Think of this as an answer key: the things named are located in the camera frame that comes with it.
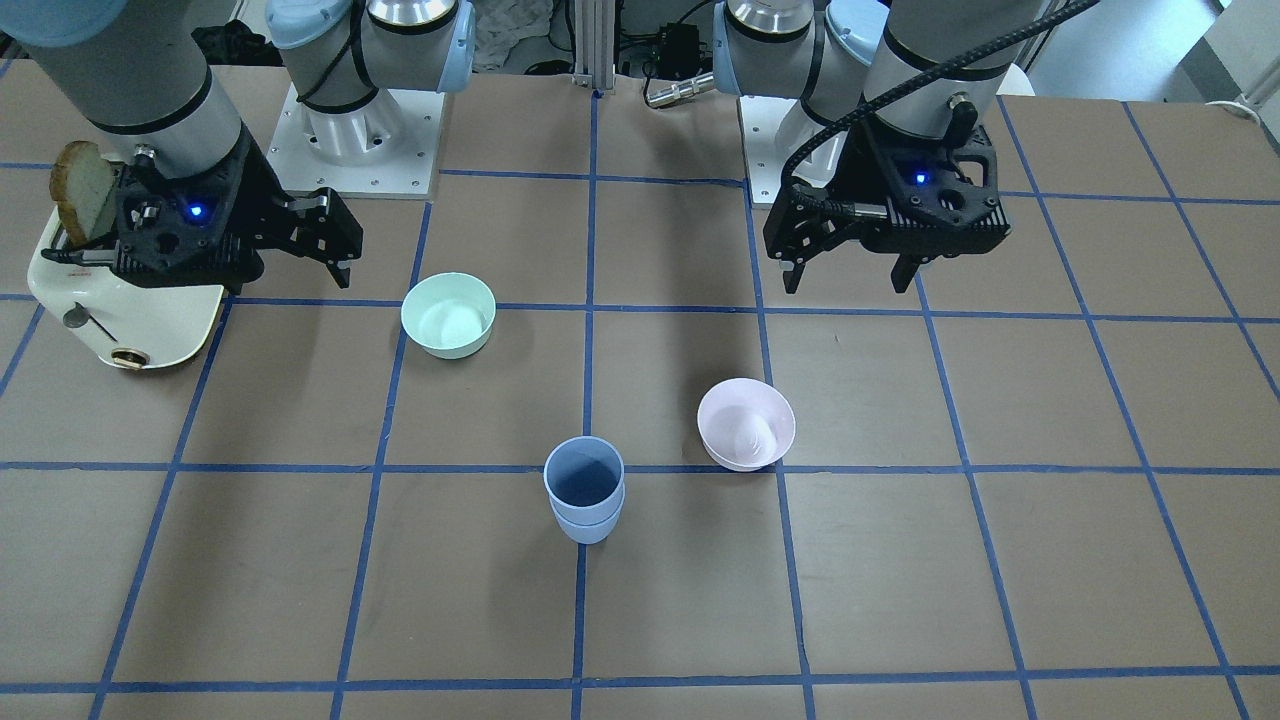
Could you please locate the pink bowl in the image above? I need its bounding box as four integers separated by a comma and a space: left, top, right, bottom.
696, 378, 797, 471

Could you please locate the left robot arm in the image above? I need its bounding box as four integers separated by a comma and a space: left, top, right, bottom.
713, 1, 1044, 293

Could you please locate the toast bread slice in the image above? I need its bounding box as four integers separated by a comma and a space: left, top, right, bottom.
49, 140, 116, 249

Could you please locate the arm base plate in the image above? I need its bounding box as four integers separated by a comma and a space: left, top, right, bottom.
264, 87, 449, 201
739, 96, 847, 210

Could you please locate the cream white appliance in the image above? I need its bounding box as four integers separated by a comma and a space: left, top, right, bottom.
27, 211, 224, 370

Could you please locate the aluminium frame post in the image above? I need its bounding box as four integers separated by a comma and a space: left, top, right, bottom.
571, 0, 617, 95

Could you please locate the blue cup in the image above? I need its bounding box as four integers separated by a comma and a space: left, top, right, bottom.
543, 436, 625, 527
552, 505, 623, 544

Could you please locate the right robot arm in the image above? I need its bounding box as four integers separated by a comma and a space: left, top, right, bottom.
3, 1, 476, 293

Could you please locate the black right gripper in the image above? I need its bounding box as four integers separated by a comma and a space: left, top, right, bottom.
108, 129, 364, 290

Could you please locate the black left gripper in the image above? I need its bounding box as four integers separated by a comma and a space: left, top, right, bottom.
764, 117, 1011, 293

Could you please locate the mint green bowl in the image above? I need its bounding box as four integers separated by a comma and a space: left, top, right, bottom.
399, 272, 497, 360

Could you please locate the black braided cable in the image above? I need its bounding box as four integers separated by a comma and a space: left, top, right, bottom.
780, 0, 1101, 217

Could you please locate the white chair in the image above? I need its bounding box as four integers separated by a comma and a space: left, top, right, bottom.
997, 63, 1036, 97

